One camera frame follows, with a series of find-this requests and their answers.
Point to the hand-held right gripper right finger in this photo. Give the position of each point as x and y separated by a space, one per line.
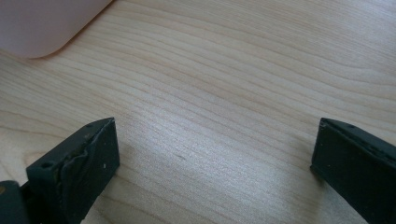
355 168

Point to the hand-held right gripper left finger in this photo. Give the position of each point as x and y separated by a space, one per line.
77 174

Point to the pink storage box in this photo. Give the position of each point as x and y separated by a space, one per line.
40 25

